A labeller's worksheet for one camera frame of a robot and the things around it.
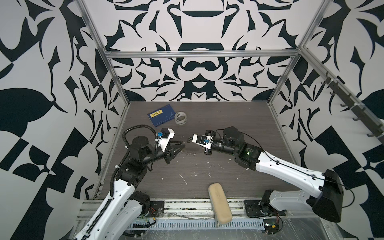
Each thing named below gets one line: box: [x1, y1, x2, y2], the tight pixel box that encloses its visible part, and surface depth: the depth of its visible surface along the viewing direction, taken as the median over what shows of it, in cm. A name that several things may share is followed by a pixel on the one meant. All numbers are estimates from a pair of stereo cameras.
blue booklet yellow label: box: [147, 104, 176, 128], surface depth 111 cm
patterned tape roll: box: [174, 111, 187, 125], surface depth 110 cm
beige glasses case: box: [208, 182, 233, 228], surface depth 75 cm
